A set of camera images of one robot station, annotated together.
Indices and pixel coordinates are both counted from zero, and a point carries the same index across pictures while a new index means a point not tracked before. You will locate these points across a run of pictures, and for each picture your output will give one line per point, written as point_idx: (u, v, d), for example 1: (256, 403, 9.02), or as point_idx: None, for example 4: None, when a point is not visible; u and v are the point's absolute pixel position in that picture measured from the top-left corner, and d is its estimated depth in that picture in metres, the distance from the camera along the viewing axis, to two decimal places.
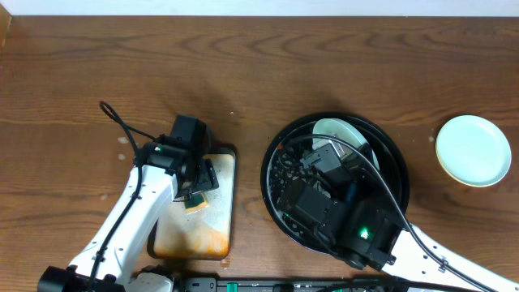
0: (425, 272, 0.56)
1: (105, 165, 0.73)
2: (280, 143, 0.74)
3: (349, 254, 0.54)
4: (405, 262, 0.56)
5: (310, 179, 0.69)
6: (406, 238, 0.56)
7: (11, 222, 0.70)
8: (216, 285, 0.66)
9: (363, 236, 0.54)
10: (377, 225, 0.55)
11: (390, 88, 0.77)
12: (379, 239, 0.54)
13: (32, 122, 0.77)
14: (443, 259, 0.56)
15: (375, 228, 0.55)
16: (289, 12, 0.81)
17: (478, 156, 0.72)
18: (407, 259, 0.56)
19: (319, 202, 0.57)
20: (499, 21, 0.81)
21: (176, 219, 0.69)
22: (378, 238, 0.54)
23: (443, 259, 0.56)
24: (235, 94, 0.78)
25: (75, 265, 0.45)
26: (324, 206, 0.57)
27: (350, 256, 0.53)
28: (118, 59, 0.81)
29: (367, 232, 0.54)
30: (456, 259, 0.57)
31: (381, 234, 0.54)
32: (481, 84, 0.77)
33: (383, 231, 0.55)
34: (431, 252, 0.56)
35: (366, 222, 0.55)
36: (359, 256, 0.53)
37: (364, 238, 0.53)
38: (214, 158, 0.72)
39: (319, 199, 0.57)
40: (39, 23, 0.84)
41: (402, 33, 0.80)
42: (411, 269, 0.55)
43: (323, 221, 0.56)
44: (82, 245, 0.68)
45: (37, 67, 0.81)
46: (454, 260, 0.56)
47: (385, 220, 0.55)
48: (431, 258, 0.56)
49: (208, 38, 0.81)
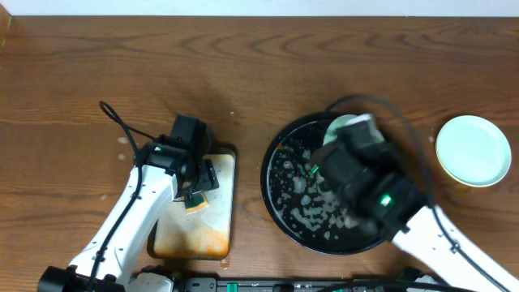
0: (435, 247, 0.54)
1: (105, 165, 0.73)
2: (280, 143, 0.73)
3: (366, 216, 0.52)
4: (417, 236, 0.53)
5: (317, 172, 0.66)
6: (425, 216, 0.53)
7: (11, 222, 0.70)
8: (216, 285, 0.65)
9: (384, 202, 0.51)
10: (403, 198, 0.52)
11: (390, 88, 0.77)
12: (400, 208, 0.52)
13: (32, 122, 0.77)
14: (455, 242, 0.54)
15: (399, 197, 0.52)
16: (289, 12, 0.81)
17: (479, 157, 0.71)
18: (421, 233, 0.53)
19: (349, 165, 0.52)
20: (500, 21, 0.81)
21: (176, 219, 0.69)
22: (398, 208, 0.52)
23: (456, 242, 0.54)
24: (235, 94, 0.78)
25: (75, 264, 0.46)
26: (354, 169, 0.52)
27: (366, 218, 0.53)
28: (119, 59, 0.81)
29: (390, 199, 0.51)
30: (469, 246, 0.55)
31: (402, 205, 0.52)
32: (481, 84, 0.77)
33: (406, 202, 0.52)
34: (446, 232, 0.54)
35: (392, 190, 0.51)
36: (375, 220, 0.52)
37: (383, 205, 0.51)
38: (214, 158, 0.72)
39: (352, 160, 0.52)
40: (39, 23, 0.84)
41: (402, 33, 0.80)
42: (421, 244, 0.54)
43: (349, 182, 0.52)
44: (83, 245, 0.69)
45: (37, 68, 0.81)
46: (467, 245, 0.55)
47: (411, 192, 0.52)
48: (444, 238, 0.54)
49: (208, 38, 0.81)
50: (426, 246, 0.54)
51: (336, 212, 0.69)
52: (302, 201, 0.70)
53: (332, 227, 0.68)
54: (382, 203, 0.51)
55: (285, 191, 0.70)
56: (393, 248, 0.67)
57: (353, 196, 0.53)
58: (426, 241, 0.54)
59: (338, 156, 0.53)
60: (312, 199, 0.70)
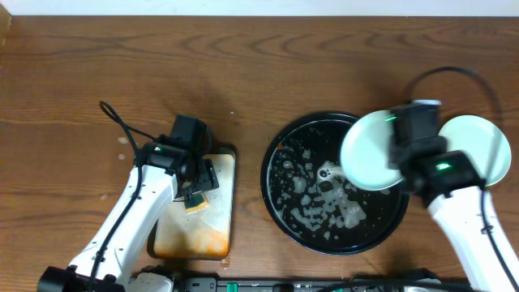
0: (467, 222, 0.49)
1: (105, 165, 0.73)
2: (280, 143, 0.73)
3: (418, 169, 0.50)
4: (454, 203, 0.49)
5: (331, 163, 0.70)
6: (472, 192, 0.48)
7: (11, 222, 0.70)
8: (216, 285, 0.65)
9: (443, 164, 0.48)
10: (464, 170, 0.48)
11: (390, 88, 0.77)
12: (456, 180, 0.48)
13: (32, 122, 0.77)
14: (490, 226, 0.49)
15: (461, 169, 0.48)
16: (289, 12, 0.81)
17: (478, 156, 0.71)
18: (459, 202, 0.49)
19: (422, 126, 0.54)
20: (500, 21, 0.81)
21: (176, 219, 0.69)
22: (453, 178, 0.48)
23: (491, 226, 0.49)
24: (235, 93, 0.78)
25: (75, 264, 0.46)
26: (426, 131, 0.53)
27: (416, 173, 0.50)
28: (118, 59, 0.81)
29: (450, 164, 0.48)
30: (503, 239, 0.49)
31: (461, 178, 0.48)
32: (481, 85, 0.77)
33: (465, 178, 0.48)
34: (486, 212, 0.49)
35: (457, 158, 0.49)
36: (426, 176, 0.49)
37: (441, 165, 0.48)
38: (214, 158, 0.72)
39: (426, 124, 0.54)
40: (39, 23, 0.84)
41: (402, 33, 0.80)
42: (456, 212, 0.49)
43: (415, 138, 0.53)
44: (83, 245, 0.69)
45: (37, 67, 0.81)
46: (500, 237, 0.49)
47: (474, 174, 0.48)
48: (482, 218, 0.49)
49: (208, 38, 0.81)
50: (456, 216, 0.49)
51: (335, 212, 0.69)
52: (302, 201, 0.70)
53: (332, 227, 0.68)
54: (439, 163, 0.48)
55: (285, 191, 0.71)
56: (393, 248, 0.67)
57: (413, 155, 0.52)
58: (460, 212, 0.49)
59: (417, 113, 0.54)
60: (312, 198, 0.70)
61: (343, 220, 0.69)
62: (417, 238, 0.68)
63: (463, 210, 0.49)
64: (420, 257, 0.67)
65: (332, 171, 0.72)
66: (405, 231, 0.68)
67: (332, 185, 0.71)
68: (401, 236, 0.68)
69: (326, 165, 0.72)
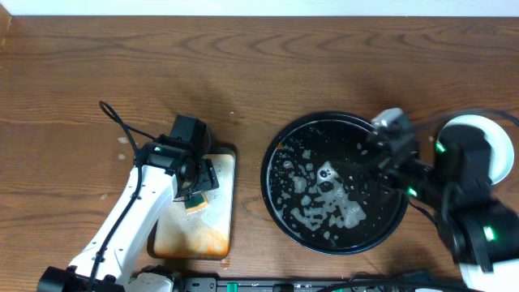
0: None
1: (105, 165, 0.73)
2: (280, 142, 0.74)
3: (461, 230, 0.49)
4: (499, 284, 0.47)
5: (349, 149, 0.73)
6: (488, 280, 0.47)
7: (11, 222, 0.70)
8: (216, 285, 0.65)
9: (487, 234, 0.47)
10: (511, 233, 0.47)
11: (391, 88, 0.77)
12: (493, 246, 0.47)
13: (32, 121, 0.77)
14: None
15: (499, 229, 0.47)
16: (289, 12, 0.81)
17: None
18: (505, 271, 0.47)
19: (479, 173, 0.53)
20: (499, 21, 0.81)
21: (176, 219, 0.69)
22: (501, 244, 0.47)
23: None
24: (235, 93, 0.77)
25: (75, 265, 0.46)
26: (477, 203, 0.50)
27: (460, 232, 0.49)
28: (118, 59, 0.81)
29: (491, 230, 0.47)
30: None
31: (508, 249, 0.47)
32: (481, 84, 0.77)
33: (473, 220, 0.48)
34: None
35: (492, 224, 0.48)
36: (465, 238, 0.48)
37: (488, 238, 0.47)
38: (214, 158, 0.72)
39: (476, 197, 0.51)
40: (39, 24, 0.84)
41: (402, 33, 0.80)
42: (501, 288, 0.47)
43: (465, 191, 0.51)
44: (83, 245, 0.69)
45: (37, 67, 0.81)
46: None
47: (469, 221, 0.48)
48: None
49: (207, 38, 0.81)
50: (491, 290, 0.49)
51: (335, 212, 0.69)
52: (302, 201, 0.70)
53: (332, 227, 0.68)
54: (484, 227, 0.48)
55: (285, 191, 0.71)
56: (393, 249, 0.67)
57: (463, 207, 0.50)
58: (487, 285, 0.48)
59: (468, 196, 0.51)
60: (313, 199, 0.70)
61: (343, 220, 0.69)
62: (417, 238, 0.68)
63: (491, 285, 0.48)
64: (420, 257, 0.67)
65: (332, 171, 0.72)
66: (405, 231, 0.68)
67: (332, 185, 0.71)
68: (401, 237, 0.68)
69: (327, 165, 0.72)
